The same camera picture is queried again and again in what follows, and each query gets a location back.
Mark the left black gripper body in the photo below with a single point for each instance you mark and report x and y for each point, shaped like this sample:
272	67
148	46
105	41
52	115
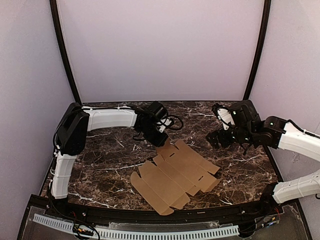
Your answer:
157	139

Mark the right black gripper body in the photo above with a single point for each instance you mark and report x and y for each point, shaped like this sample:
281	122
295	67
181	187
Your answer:
223	138

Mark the brown cardboard box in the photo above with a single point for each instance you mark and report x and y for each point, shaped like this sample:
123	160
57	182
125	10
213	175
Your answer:
174	175

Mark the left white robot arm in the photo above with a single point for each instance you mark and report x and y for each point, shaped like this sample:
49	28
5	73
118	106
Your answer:
70	137

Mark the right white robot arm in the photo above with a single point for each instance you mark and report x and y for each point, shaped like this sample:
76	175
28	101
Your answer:
284	134

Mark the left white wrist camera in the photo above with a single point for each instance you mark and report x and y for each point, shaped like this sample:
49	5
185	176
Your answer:
164	123

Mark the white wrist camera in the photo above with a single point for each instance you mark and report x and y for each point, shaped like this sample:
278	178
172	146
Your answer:
225	117
164	123

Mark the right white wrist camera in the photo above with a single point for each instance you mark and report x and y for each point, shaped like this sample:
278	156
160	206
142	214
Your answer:
225	117

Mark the right black frame post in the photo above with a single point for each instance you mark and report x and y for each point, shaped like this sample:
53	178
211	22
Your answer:
258	49

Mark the black frame post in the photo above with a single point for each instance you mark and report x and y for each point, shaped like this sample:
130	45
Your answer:
63	50
258	49

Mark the white slotted cable duct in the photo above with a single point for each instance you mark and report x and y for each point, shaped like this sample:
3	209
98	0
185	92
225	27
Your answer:
130	231

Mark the left black frame post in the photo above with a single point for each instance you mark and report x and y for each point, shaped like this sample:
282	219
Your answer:
63	50

